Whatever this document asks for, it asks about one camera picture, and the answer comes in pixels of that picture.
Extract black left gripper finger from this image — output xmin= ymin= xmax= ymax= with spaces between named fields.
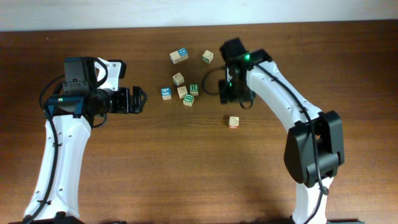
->
xmin=132 ymin=98 xmax=147 ymax=114
xmin=132 ymin=86 xmax=147 ymax=100

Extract red sided wooden block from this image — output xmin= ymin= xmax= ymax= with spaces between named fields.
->
xmin=229 ymin=116 xmax=239 ymax=129

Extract wooden letter M block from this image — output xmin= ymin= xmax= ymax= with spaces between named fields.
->
xmin=177 ymin=86 xmax=188 ymax=99

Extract green letter R block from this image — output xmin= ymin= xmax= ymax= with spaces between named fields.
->
xmin=189 ymin=84 xmax=199 ymax=96

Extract green letter B block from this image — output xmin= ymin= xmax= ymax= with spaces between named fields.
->
xmin=183 ymin=94 xmax=195 ymax=106

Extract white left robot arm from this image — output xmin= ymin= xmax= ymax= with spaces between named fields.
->
xmin=22 ymin=57 xmax=147 ymax=223

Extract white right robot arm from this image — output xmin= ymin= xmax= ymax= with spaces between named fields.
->
xmin=218 ymin=38 xmax=345 ymax=223

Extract blue number five block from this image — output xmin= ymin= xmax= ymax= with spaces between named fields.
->
xmin=161 ymin=87 xmax=172 ymax=100

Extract baseball picture wooden block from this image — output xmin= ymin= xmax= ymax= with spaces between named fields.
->
xmin=172 ymin=72 xmax=185 ymax=86

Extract green sided wooden block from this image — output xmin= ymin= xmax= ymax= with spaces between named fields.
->
xmin=202 ymin=50 xmax=214 ymax=64

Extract plain wooden block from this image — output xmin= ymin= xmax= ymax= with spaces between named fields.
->
xmin=170 ymin=51 xmax=181 ymax=64

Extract blue top wooden block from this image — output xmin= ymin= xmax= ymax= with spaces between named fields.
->
xmin=177 ymin=48 xmax=188 ymax=61

